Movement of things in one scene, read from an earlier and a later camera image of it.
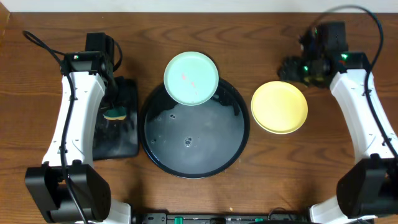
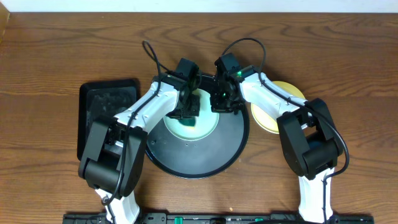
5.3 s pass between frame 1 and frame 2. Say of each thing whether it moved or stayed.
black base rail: stayed
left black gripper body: moved
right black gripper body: moved
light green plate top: moved
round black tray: stayed
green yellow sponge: moved
